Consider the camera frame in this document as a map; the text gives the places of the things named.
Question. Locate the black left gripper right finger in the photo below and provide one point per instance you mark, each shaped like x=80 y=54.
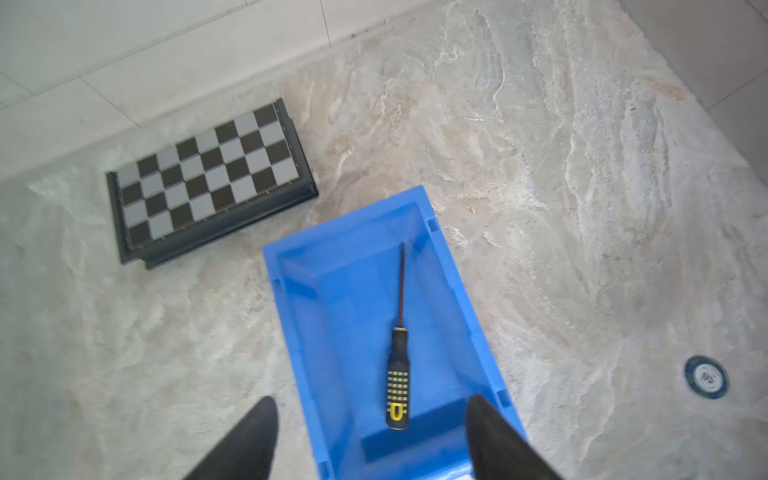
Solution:
x=497 y=450

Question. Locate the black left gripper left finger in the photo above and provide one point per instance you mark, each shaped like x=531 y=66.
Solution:
x=247 y=451

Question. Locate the black yellow screwdriver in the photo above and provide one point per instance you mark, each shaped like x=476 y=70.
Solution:
x=398 y=366

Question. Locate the blue plastic bin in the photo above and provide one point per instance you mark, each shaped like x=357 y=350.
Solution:
x=336 y=290

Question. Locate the round poker chip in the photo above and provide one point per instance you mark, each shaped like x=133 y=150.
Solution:
x=706 y=377

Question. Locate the black folded chess board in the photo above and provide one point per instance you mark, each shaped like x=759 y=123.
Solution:
x=209 y=185

